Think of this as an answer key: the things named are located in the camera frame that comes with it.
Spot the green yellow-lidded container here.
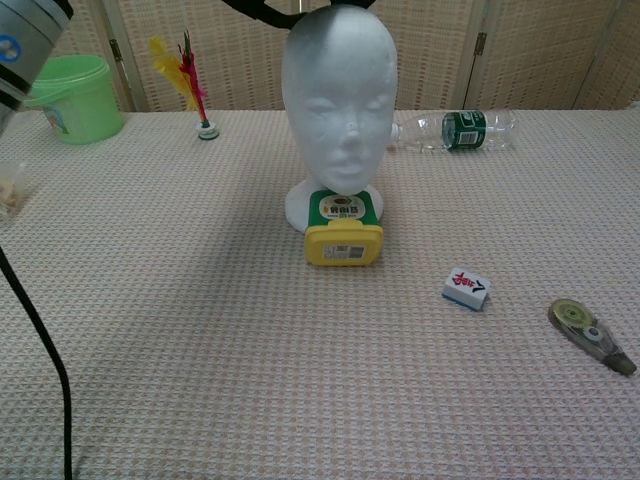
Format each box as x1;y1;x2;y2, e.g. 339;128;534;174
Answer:
303;189;385;268

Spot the beige folding screen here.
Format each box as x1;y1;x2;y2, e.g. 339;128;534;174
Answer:
59;0;640;114

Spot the feather shuttlecock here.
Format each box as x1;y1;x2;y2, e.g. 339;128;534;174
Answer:
148;29;221;141

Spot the pink woven tablecloth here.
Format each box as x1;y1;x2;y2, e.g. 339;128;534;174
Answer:
0;107;640;480

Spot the white foam mannequin head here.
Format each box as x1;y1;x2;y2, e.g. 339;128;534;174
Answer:
280;5;399;234

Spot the green plastic bucket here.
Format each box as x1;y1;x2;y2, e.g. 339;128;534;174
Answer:
23;54;125;146

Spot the black baseball cap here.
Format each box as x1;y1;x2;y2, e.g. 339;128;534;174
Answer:
221;0;377;32

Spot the white mahjong tile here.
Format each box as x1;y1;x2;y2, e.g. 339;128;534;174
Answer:
441;267;492;312

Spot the clear snack bag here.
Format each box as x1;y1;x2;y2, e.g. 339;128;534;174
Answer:
0;159;32;221

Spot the clear bottle green label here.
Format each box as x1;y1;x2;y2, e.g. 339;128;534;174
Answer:
387;109;519;153

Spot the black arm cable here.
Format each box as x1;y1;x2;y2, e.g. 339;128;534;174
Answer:
0;246;74;480

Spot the correction tape dispenser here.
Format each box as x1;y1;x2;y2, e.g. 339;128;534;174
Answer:
547;298;639;377

